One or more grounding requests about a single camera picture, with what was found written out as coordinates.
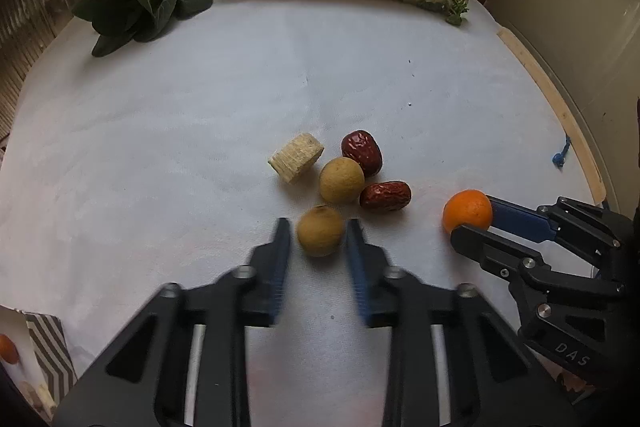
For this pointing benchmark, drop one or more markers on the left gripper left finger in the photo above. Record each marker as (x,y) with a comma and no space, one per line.
(141,377)

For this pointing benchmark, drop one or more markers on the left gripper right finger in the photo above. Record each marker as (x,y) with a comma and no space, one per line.
(493,379)

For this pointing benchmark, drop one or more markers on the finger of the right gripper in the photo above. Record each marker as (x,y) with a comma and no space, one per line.
(513,262)
(599,236)

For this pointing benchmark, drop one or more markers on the orange tangerine with stem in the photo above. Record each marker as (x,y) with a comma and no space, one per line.
(8,350)

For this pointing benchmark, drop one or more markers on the brown longan front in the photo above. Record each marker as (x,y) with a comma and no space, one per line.
(320,231)

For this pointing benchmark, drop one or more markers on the brown longan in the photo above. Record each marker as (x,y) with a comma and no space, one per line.
(341,181)
(320,231)

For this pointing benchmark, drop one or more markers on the corn cob piece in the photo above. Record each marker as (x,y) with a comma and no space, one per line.
(40,399)
(296,157)

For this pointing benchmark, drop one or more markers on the person right hand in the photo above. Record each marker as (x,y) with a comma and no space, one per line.
(573,388)

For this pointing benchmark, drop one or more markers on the striped white cardboard tray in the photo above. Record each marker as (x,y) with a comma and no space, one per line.
(45,360)

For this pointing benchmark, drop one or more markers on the red jujube front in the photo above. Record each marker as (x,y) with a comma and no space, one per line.
(385,196)

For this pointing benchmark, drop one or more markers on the red jujube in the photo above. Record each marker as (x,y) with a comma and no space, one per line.
(361,147)
(385,196)

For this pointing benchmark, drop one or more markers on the brown longan back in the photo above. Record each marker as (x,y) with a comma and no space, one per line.
(341,181)

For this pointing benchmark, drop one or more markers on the red jujube back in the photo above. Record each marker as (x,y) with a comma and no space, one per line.
(361,147)

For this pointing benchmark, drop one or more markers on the corn cob piece back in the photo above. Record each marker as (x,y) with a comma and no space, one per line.
(296,157)

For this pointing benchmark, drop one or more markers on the green leafy vegetable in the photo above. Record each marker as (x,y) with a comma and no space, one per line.
(117,22)

